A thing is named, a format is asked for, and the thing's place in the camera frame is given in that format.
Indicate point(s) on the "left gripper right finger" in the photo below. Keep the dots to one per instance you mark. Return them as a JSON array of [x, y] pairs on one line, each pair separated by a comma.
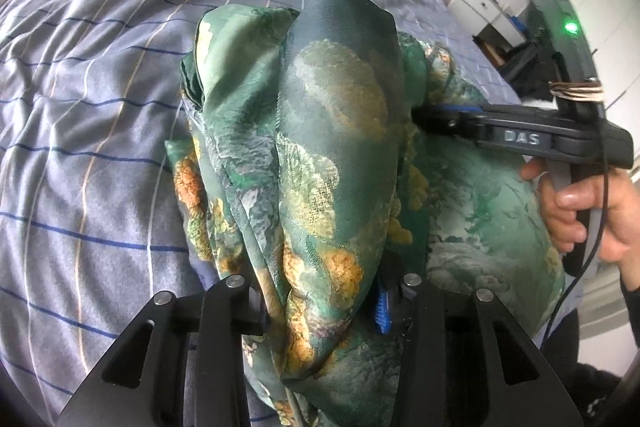
[[466, 361]]

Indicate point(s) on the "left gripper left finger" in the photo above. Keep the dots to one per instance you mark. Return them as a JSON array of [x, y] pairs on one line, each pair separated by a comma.
[[178, 355]]

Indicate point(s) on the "green patterned silk jacket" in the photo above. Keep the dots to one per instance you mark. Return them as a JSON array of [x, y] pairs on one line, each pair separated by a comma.
[[303, 165]]

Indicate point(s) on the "dark jacket on chair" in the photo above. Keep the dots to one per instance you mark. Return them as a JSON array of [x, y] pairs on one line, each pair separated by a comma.
[[528, 70]]

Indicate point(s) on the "white desk with drawers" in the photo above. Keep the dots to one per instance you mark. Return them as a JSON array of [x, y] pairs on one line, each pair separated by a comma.
[[477, 15]]

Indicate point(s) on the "blue plaid bed duvet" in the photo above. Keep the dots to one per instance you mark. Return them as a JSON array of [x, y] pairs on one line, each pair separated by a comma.
[[90, 226]]

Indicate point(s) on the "black tracking camera box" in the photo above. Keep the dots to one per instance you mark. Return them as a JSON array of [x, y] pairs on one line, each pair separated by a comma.
[[563, 51]]

